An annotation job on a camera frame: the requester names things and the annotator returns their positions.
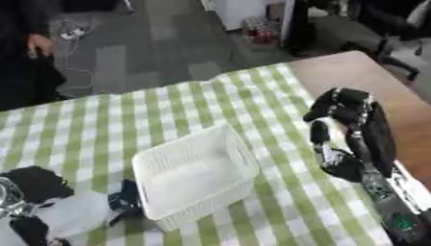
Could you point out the black post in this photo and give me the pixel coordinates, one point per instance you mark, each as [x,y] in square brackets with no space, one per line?
[300,27]

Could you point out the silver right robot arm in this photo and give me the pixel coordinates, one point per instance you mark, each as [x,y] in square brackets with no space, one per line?
[401,221]

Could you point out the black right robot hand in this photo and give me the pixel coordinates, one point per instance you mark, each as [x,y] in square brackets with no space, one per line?
[377,134]

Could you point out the black office chair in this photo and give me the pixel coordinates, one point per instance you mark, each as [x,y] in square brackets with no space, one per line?
[393,19]

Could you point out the person's hand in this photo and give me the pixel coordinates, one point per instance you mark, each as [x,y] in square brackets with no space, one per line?
[40,43]

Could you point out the white power strip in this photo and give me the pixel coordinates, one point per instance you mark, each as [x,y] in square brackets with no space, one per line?
[73,33]

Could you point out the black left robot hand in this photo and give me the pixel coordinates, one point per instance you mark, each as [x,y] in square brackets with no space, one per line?
[36,184]

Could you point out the pack of red cans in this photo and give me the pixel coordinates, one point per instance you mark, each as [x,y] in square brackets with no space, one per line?
[261,30]

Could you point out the white cabinet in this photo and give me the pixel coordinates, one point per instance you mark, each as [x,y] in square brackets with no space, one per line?
[241,12]

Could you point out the white plastic basket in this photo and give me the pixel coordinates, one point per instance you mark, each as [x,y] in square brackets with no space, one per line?
[193,179]

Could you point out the person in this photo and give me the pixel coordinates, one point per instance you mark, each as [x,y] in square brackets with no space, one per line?
[19,77]

